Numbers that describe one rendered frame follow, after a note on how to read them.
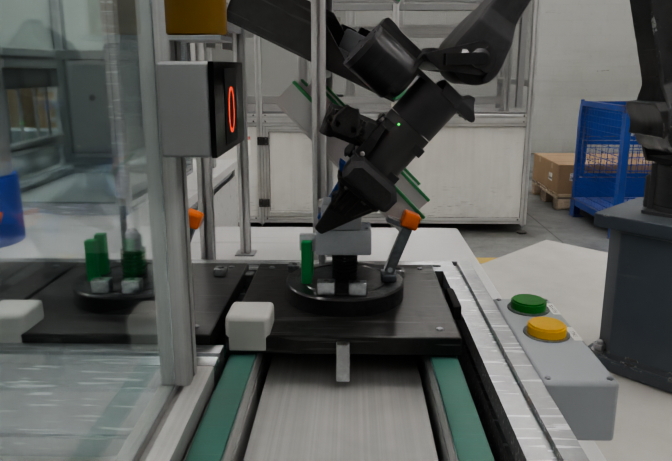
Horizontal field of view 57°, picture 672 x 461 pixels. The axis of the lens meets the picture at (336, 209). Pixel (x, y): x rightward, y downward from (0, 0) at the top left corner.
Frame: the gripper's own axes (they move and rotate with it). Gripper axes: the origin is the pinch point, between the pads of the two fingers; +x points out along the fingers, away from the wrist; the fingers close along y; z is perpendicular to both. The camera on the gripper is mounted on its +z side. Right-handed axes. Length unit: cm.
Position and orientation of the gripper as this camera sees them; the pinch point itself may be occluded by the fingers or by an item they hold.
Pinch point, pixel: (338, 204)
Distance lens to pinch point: 72.5
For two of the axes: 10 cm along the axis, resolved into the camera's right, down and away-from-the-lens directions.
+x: -6.6, 7.3, 1.9
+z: -7.5, -6.5, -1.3
